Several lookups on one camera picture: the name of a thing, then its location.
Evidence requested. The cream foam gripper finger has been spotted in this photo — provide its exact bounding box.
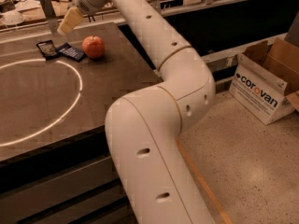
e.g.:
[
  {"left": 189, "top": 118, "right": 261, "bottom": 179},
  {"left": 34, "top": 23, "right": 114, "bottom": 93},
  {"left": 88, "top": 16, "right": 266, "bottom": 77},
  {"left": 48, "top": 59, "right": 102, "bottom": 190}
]
[{"left": 57, "top": 7, "right": 84, "bottom": 35}]

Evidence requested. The blue rxbar blueberry wrapper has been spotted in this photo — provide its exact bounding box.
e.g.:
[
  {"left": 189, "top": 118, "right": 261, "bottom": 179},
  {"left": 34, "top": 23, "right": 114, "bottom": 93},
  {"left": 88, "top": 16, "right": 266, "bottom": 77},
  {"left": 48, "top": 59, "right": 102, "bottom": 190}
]
[{"left": 56, "top": 42, "right": 86, "bottom": 62}]

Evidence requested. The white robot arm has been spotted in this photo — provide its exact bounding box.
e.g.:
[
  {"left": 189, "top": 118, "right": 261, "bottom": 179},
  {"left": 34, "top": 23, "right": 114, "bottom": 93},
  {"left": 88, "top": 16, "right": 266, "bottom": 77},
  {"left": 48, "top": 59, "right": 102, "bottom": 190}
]
[{"left": 58, "top": 0, "right": 215, "bottom": 224}]

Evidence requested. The black rxbar chocolate wrapper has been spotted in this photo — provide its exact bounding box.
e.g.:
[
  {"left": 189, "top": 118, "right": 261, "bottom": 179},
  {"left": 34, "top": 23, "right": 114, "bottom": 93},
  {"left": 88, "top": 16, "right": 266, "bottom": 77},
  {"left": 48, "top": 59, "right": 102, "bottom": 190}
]
[{"left": 36, "top": 40, "right": 59, "bottom": 60}]

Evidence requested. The red apple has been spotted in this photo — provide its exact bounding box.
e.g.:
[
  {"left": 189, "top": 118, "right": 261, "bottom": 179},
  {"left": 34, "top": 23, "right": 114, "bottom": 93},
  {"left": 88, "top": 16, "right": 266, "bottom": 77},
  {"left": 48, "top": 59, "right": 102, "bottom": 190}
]
[{"left": 82, "top": 35, "right": 105, "bottom": 59}]

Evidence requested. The white face mask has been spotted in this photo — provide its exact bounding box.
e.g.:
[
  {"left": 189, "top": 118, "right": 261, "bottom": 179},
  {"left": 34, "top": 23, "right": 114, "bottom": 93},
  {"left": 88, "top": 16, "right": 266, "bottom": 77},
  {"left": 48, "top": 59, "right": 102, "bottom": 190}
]
[{"left": 1, "top": 10, "right": 25, "bottom": 26}]

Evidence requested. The grey metal railing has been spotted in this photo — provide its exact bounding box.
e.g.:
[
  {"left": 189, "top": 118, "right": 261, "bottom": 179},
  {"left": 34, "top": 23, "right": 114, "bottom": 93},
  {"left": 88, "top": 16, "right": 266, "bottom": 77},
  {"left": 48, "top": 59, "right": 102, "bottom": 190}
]
[{"left": 0, "top": 0, "right": 299, "bottom": 35}]

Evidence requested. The white corovan cardboard box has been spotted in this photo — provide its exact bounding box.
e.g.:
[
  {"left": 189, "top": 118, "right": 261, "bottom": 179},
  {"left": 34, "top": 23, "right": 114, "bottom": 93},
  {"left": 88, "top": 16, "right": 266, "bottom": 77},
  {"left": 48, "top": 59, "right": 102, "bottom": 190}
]
[{"left": 229, "top": 38, "right": 299, "bottom": 125}]

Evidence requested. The grey metal bracket post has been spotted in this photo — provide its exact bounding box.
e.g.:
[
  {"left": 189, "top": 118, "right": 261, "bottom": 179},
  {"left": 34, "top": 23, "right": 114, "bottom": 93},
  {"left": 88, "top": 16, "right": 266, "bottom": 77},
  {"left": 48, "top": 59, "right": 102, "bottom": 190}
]
[{"left": 39, "top": 0, "right": 59, "bottom": 34}]

